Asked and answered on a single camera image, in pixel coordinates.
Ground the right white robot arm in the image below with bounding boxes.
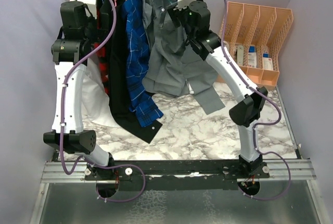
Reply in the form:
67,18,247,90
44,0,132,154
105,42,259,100
166,1,267,178

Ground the white shirt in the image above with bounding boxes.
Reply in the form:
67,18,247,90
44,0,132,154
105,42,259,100
82,53,119,128

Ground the peach plastic file organizer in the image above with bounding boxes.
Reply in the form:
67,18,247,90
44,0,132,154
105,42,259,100
219,2,293,90

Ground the grey shirt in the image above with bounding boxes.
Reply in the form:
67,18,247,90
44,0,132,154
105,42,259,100
143,0,225,115

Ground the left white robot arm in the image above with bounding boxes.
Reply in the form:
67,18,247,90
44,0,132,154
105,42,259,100
43,1,115,180

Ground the blue white box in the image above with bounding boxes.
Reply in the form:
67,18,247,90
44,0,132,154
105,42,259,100
248,45,257,68

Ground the grey boxed item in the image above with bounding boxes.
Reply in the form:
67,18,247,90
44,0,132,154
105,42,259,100
234,44,244,66

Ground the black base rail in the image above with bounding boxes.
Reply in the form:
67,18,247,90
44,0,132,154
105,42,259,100
84,159,270,191

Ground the blue plaid shirt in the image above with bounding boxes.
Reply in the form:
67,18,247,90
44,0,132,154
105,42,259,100
122,0,163,127

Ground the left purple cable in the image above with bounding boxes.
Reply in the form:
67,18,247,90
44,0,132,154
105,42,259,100
59,0,146,204

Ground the red black plaid shirt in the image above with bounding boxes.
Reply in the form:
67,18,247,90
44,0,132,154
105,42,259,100
97,0,109,95

